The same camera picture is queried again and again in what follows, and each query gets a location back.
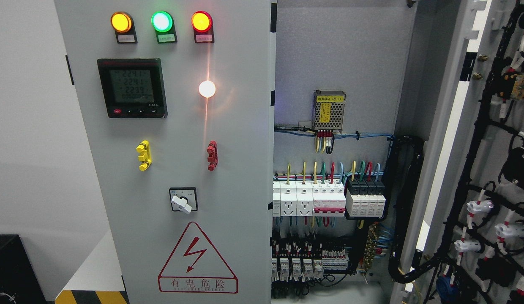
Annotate grey cabinet door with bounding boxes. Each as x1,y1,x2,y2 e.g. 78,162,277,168
55,0,275,304
389,0,524,304

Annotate red indicator lamp left door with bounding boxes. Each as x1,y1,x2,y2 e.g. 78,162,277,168
192,11,215,43

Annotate green indicator lamp left door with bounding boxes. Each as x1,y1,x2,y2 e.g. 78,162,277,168
151,11,177,43

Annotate yellow indicator lamp left door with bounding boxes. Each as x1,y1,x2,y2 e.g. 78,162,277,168
111,11,138,44

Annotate red terminal connector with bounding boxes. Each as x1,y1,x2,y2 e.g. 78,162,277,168
207,140,219,171

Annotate white socket breaker row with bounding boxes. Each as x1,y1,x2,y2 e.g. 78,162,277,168
272,180,346,217

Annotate perforated metal power supply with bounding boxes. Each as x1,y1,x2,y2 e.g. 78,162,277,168
312,89,346,130

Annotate white glowing indicator lamp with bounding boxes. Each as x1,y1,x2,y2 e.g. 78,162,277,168
198,80,216,98

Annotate black surge protector block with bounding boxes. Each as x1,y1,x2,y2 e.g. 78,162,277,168
345,178,388,221

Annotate yellow terminal connector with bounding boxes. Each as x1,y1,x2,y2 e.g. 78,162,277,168
135,140,152,171

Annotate lower relay terminal row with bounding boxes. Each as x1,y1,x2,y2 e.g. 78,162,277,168
270,237,353,282

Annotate red electric hazard warning sticker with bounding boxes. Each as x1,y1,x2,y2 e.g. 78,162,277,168
158,222,237,294

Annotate black digital power meter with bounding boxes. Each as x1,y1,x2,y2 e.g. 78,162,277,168
97,58,167,119

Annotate white rotary selector switch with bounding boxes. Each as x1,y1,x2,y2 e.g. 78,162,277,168
169,187,198,214

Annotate black right cable conduit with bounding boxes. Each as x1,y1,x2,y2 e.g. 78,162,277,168
388,135,425,284

